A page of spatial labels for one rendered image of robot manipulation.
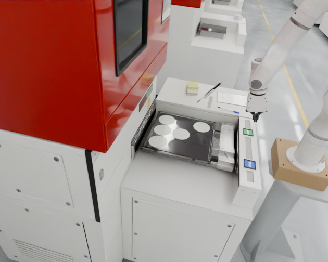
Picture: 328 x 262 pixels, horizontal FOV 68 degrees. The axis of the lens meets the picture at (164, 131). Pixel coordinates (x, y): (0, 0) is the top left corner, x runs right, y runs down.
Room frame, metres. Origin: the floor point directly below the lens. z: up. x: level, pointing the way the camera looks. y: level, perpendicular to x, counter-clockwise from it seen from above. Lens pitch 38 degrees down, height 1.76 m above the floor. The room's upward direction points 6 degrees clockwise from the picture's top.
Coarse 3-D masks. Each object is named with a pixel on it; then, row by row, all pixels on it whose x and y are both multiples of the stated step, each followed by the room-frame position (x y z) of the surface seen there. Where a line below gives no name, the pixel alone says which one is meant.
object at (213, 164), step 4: (148, 152) 1.00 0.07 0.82; (152, 152) 1.00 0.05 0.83; (168, 156) 0.98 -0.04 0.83; (172, 156) 0.98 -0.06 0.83; (184, 160) 0.97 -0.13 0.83; (188, 160) 0.96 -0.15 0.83; (200, 164) 0.95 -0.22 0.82; (204, 164) 0.95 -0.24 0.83; (208, 164) 0.95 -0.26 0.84; (212, 164) 0.94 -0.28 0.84; (216, 164) 0.94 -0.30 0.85
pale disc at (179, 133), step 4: (180, 128) 1.15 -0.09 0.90; (172, 132) 1.11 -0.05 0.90; (176, 132) 1.12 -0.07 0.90; (180, 132) 1.12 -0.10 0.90; (184, 132) 1.12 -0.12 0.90; (188, 132) 1.13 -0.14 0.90; (176, 136) 1.08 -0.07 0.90; (180, 136) 1.08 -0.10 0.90; (184, 136) 1.09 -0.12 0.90; (188, 136) 1.09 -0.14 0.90
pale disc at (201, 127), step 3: (195, 123) 1.22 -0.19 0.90; (198, 123) 1.23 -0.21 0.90; (201, 123) 1.23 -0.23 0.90; (204, 123) 1.23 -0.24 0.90; (195, 126) 1.19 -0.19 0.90; (198, 126) 1.19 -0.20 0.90; (201, 126) 1.20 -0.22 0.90; (204, 126) 1.20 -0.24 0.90; (207, 126) 1.20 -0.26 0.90; (198, 129) 1.16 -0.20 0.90; (201, 129) 1.17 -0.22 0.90; (204, 129) 1.17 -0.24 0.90; (207, 129) 1.17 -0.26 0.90
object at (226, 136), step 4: (220, 128) 1.25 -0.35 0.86; (220, 132) 1.19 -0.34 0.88; (224, 132) 1.19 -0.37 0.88; (228, 132) 1.19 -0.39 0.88; (232, 132) 1.20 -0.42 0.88; (220, 136) 1.14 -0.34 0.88; (224, 136) 1.15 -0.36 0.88; (228, 136) 1.15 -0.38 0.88; (232, 136) 1.16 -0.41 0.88; (220, 140) 1.11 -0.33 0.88; (224, 140) 1.11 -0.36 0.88; (228, 140) 1.11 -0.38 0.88; (232, 140) 1.12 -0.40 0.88; (220, 144) 1.07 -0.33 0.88; (224, 144) 1.08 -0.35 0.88; (228, 144) 1.08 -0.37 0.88; (232, 144) 1.08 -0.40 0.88; (232, 148) 1.05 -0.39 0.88; (224, 156) 0.97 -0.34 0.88; (228, 156) 0.97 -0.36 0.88; (232, 156) 0.98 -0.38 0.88; (220, 164) 0.91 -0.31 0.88; (220, 168) 0.90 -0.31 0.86; (224, 168) 0.90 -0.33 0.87; (228, 168) 0.89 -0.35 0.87; (232, 168) 0.89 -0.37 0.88
